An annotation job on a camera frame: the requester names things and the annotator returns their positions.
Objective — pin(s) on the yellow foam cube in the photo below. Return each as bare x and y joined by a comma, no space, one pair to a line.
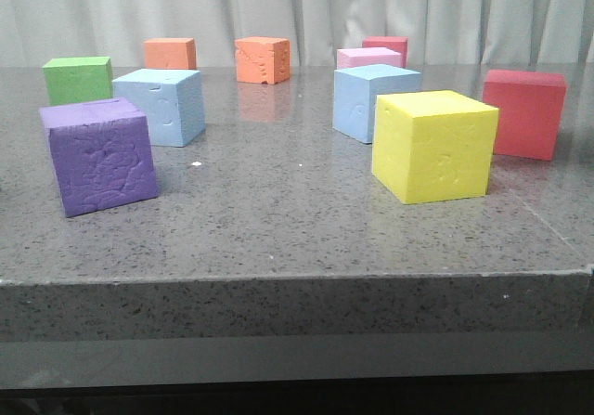
433,145

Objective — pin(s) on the red foam cube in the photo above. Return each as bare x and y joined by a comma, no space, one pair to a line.
530,107
398,44

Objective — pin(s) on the purple foam cube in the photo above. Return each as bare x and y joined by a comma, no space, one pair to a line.
101,154

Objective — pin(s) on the dented orange foam cube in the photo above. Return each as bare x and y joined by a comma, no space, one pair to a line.
263,60

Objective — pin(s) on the light blue foam cube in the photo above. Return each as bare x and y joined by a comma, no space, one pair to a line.
355,94
171,99

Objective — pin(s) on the pink foam cube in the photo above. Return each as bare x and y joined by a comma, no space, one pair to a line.
355,57

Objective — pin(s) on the green foam cube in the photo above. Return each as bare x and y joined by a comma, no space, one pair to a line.
78,79

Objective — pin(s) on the far red foam cube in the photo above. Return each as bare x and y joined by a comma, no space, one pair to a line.
398,44

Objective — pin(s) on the white curtain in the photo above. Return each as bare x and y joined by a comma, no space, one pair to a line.
438,31

